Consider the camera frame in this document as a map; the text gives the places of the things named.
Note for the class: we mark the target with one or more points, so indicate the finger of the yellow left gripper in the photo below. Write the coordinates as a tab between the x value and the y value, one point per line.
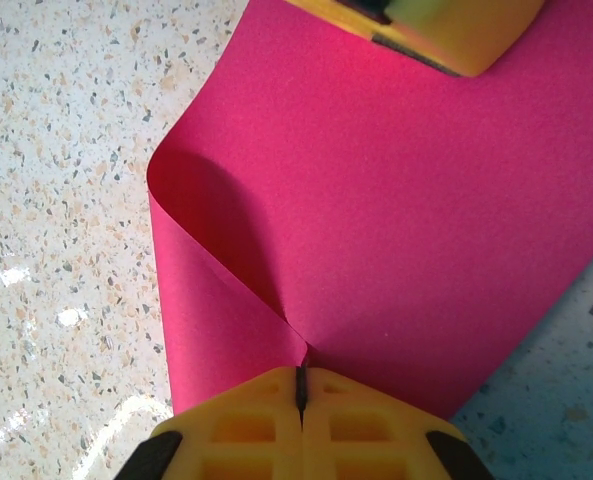
476	35
326	7

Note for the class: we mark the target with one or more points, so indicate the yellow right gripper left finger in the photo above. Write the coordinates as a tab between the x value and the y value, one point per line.
246	440

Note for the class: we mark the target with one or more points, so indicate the pink paper sheet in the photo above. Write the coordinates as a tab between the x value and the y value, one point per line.
376	200

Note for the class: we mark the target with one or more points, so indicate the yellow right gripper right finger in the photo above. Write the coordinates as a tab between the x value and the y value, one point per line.
371	440

